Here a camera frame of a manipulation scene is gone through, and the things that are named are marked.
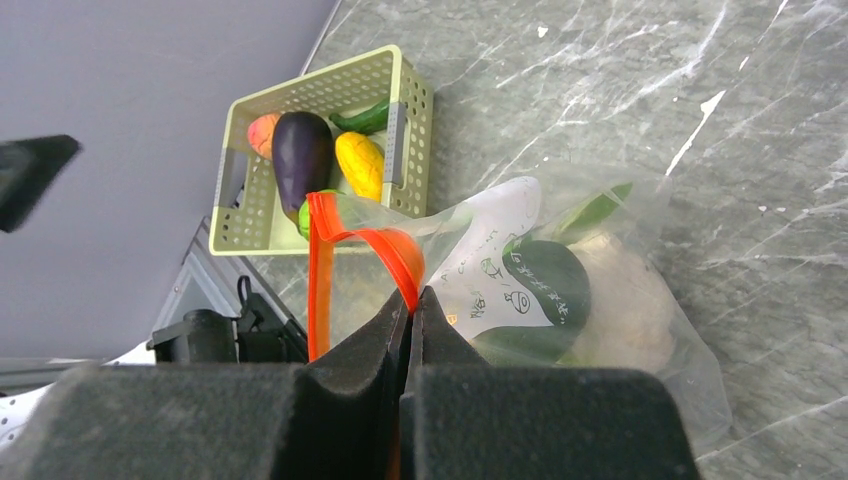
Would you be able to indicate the yellow toy squash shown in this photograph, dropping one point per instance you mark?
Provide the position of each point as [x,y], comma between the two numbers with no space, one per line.
[362,164]

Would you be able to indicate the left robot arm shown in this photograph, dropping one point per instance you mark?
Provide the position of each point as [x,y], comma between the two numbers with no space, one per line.
[262,332]

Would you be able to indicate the clear zip top bag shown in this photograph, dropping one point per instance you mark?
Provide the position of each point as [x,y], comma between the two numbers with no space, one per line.
[376,252]

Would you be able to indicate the red toy tomato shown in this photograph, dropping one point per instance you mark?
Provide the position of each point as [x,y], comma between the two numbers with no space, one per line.
[260,134]

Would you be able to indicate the green plastic basket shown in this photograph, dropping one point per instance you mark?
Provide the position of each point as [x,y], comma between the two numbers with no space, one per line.
[247,217]

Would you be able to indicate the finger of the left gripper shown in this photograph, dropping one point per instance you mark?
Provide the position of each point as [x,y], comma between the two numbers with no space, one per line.
[28,169]

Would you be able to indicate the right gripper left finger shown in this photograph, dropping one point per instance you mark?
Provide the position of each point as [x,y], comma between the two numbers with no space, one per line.
[321,420]

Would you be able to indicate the dark green toy avocado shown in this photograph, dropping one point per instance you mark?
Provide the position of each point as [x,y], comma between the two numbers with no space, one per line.
[544,305]

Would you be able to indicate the dark purple toy eggplant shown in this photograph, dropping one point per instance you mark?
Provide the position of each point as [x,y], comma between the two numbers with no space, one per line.
[302,158]

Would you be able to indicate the dark green toy cucumber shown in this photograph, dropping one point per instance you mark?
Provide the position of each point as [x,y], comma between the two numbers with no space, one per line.
[367,122]

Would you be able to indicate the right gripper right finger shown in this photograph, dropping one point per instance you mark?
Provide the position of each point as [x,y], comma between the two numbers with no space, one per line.
[462,418]

